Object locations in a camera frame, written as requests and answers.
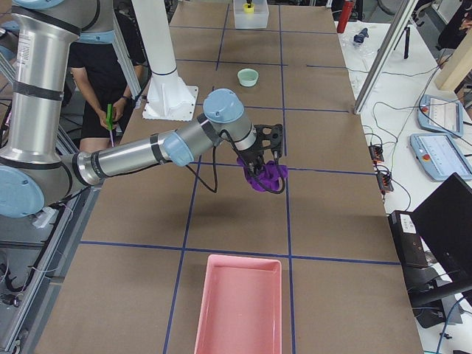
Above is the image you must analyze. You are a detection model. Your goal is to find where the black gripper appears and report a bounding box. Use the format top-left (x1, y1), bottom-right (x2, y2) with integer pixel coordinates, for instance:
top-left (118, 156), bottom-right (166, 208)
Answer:
top-left (237, 146), bottom-right (265, 177)

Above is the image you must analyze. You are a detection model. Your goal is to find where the yellow plastic cup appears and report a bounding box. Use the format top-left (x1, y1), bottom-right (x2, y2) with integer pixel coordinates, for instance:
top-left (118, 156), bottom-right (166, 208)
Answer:
top-left (243, 3), bottom-right (255, 13)

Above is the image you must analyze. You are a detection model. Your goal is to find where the purple cloth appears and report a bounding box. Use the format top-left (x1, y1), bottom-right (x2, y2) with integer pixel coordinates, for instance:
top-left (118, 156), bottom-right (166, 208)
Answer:
top-left (237, 158), bottom-right (288, 194)

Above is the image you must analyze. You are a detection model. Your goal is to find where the mint green bowl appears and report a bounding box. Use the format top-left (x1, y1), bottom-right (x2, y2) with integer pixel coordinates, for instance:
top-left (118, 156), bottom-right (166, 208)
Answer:
top-left (237, 68), bottom-right (259, 87)

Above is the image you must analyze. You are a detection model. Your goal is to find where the clear plastic box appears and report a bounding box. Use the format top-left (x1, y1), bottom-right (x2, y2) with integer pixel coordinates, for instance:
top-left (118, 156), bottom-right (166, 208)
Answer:
top-left (233, 0), bottom-right (269, 30)

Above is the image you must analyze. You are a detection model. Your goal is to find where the black computer box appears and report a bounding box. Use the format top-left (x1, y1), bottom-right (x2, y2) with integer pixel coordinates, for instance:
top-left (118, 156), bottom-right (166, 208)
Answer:
top-left (388, 210), bottom-right (428, 268)

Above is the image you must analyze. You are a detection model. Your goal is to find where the red bottle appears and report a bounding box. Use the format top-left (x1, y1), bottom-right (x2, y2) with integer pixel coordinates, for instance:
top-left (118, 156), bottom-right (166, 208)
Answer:
top-left (336, 0), bottom-right (353, 34)

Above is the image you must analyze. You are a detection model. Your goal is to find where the pink plastic bin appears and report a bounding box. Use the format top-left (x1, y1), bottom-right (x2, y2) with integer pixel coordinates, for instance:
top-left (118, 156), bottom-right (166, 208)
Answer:
top-left (194, 254), bottom-right (282, 353)

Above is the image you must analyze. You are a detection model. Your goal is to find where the seated person in black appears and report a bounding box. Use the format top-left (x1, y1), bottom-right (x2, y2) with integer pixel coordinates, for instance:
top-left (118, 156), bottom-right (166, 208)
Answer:
top-left (68, 41), bottom-right (135, 153)

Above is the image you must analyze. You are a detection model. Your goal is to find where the near teach pendant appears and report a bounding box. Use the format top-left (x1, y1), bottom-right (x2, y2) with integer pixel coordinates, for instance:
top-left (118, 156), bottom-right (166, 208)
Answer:
top-left (409, 133), bottom-right (471, 181)

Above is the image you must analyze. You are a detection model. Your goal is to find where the teach pendant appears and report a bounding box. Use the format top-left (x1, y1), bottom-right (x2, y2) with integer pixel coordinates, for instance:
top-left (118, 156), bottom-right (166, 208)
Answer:
top-left (409, 133), bottom-right (471, 181)
top-left (417, 94), bottom-right (464, 137)

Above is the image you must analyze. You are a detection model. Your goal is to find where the far teach pendant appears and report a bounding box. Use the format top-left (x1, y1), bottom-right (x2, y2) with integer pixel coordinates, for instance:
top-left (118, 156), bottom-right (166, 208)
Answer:
top-left (417, 94), bottom-right (464, 137)

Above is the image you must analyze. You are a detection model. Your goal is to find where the black monitor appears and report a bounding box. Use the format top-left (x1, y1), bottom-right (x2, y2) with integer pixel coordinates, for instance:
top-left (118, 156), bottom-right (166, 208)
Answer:
top-left (411, 173), bottom-right (471, 298)

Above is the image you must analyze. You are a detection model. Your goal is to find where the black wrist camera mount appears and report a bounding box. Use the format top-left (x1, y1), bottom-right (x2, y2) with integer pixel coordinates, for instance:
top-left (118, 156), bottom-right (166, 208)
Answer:
top-left (254, 124), bottom-right (284, 160)

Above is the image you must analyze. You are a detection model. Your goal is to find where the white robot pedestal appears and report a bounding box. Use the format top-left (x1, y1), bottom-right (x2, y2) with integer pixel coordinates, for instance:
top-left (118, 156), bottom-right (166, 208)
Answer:
top-left (132, 0), bottom-right (198, 122)

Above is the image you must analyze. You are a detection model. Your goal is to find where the green handled tool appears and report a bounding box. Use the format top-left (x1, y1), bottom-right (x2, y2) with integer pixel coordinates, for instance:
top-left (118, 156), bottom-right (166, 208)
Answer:
top-left (105, 103), bottom-right (115, 147)

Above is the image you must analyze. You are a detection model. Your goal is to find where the aluminium frame post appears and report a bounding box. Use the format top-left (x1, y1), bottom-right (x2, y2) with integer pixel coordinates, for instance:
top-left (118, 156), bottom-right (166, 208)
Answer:
top-left (353, 0), bottom-right (418, 114)

